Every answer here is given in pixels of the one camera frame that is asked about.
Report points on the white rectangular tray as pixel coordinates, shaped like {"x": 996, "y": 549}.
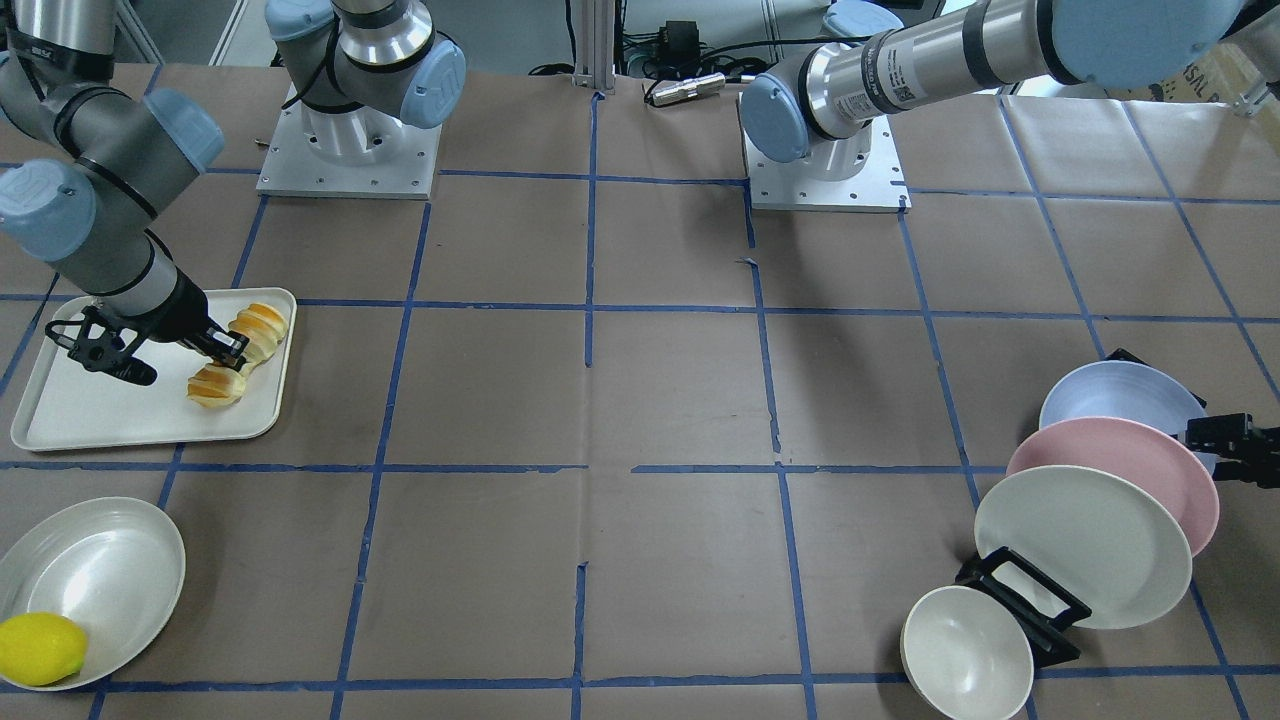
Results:
{"x": 64, "y": 408}

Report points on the cream bowl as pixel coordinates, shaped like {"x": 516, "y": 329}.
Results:
{"x": 965, "y": 655}

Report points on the pink plate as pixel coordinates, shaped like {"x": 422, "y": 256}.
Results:
{"x": 1151, "y": 460}

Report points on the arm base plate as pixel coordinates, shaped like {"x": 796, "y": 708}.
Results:
{"x": 861, "y": 174}
{"x": 363, "y": 154}

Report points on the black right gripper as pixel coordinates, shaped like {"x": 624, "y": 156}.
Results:
{"x": 186, "y": 311}

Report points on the cream plate in rack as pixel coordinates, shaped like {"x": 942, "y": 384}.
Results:
{"x": 1104, "y": 540}

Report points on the blue plate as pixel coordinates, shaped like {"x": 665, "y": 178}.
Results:
{"x": 1122, "y": 389}

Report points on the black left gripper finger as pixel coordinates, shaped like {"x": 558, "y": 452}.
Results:
{"x": 1264, "y": 475}
{"x": 1232, "y": 437}

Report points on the black power adapter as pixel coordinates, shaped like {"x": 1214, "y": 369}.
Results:
{"x": 678, "y": 40}

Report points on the black dish rack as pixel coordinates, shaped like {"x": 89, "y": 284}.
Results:
{"x": 1041, "y": 604}

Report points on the white plate with lemon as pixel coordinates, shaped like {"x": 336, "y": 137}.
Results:
{"x": 114, "y": 566}

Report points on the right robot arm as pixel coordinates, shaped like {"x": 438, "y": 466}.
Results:
{"x": 89, "y": 216}

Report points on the aluminium frame post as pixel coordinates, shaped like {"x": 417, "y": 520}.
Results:
{"x": 596, "y": 27}

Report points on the yellow lemon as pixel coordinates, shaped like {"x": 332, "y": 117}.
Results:
{"x": 41, "y": 648}

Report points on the silver flashlight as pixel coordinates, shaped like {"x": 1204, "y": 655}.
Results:
{"x": 686, "y": 90}

